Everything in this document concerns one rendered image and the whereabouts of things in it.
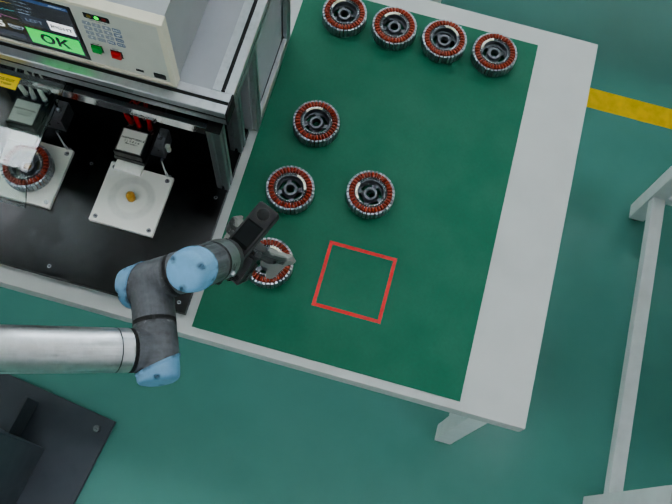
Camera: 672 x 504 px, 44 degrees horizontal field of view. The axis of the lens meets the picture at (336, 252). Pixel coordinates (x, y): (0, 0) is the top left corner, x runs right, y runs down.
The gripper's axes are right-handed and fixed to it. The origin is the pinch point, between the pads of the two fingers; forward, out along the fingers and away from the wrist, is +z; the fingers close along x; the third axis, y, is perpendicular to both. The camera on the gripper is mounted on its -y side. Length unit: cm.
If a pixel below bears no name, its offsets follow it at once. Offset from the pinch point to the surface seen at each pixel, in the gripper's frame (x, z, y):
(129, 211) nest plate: -31.6, 6.7, 18.2
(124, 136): -38.8, 0.5, 2.7
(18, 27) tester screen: -57, -22, -9
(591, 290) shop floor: 71, 119, -14
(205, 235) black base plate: -15.0, 11.3, 13.1
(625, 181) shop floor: 59, 142, -47
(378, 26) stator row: -18, 48, -45
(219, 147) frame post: -19.0, -0.8, -8.7
